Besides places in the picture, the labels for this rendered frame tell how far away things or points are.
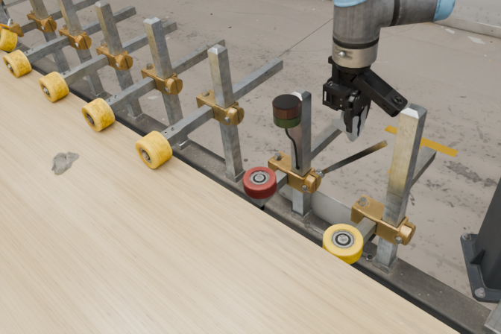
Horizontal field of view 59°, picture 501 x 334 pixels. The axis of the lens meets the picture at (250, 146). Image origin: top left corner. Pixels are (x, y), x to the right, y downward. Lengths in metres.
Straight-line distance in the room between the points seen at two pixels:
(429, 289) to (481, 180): 1.39
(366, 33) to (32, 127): 0.98
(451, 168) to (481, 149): 0.23
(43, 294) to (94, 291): 0.10
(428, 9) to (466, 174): 1.66
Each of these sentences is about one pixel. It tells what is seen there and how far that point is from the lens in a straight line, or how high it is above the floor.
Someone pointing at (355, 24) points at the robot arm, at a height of 1.27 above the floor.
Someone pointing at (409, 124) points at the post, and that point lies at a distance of 0.83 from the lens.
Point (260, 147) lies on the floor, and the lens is 2.51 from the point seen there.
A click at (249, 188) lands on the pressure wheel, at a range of 1.03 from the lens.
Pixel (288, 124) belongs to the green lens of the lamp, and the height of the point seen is 1.07.
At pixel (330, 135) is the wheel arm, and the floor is 0.86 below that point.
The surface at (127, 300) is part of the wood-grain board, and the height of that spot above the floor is 0.90.
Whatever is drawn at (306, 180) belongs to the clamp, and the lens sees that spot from 1.10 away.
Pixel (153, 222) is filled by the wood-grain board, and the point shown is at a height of 0.90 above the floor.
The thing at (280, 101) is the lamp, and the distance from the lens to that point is 0.94.
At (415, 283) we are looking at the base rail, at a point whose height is 0.70.
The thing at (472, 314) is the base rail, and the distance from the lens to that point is 1.14.
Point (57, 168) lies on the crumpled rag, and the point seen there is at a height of 0.92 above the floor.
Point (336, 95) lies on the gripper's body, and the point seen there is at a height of 1.10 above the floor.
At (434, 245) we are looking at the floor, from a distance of 2.13.
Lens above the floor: 1.64
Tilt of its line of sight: 40 degrees down
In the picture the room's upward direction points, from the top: 6 degrees counter-clockwise
